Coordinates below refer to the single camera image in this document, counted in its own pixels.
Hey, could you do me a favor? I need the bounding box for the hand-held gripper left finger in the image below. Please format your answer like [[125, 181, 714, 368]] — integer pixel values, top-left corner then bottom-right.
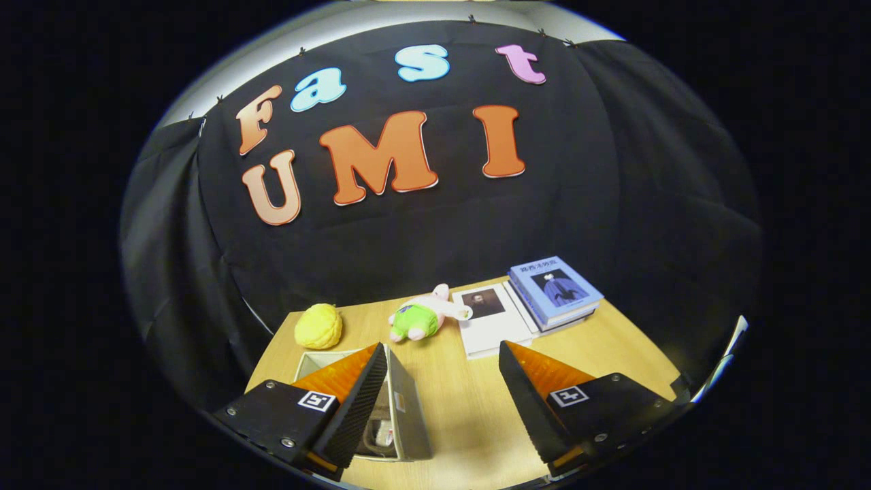
[[214, 342, 389, 483]]

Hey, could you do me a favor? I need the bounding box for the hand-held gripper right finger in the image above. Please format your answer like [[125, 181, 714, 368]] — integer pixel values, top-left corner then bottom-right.
[[498, 340, 685, 479]]

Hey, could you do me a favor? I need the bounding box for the grey fabric storage box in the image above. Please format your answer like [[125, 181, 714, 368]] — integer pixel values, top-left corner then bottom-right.
[[293, 344, 433, 463]]

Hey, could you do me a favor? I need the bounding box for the white book with portrait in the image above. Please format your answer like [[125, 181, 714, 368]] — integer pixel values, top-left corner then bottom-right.
[[451, 282, 540, 360]]

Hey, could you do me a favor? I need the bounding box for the yellow plush bun toy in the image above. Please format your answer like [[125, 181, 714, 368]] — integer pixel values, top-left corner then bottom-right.
[[294, 304, 344, 350]]

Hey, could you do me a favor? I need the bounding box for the dark blue book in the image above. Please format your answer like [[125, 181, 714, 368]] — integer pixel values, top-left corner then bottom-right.
[[505, 278, 599, 336]]

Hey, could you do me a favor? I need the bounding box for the white and green plush toy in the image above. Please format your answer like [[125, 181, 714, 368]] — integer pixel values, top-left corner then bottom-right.
[[388, 284, 474, 343]]

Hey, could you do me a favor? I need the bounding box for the blue book with figure cover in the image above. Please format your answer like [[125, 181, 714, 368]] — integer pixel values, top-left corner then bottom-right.
[[508, 256, 605, 324]]

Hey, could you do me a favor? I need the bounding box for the black backdrop cloth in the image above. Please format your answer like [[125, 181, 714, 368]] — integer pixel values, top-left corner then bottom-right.
[[119, 19, 763, 409]]

